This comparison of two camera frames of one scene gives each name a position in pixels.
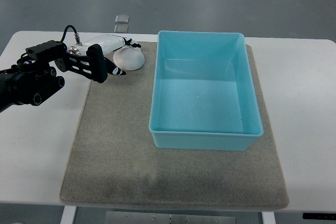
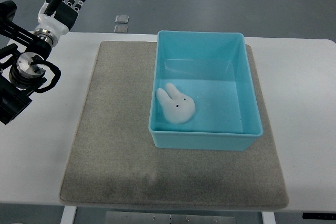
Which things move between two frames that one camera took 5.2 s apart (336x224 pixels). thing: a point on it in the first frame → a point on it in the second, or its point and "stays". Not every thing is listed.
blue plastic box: (203, 96) stays
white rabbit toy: (128, 58) → (178, 107)
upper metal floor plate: (123, 19) stays
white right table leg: (268, 217) stays
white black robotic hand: (98, 46) → (56, 17)
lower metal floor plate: (121, 28) stays
